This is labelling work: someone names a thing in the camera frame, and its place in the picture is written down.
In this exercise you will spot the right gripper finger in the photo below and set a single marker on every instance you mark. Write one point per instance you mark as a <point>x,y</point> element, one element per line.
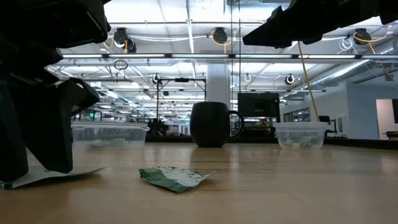
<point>289,21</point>
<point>283,44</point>

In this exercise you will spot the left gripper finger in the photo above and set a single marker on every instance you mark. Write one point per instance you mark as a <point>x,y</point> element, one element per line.
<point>49,130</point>
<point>11,140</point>

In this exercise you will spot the clear plastic wrapper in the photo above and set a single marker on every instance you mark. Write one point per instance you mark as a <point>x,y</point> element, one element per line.
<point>109,130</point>

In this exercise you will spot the black square monitor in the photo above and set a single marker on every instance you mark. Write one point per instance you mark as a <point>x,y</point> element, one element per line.
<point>258,105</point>

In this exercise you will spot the white building pillar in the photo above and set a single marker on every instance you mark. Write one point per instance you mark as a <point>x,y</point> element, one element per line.
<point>218,84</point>

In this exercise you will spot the long ceiling light strip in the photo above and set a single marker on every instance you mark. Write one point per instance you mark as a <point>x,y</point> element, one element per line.
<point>199,56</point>

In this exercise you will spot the clear plastic container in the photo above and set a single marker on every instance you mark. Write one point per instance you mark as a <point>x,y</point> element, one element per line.
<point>300,130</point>

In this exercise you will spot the black mug green inside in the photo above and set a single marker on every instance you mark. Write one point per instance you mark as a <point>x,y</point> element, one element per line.
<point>210,124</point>

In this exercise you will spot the dark green sweetener packet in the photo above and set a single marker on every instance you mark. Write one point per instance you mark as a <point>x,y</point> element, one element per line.
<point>174,180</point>

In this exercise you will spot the black distant frame stand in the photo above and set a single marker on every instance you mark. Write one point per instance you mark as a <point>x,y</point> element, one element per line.
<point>182,80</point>

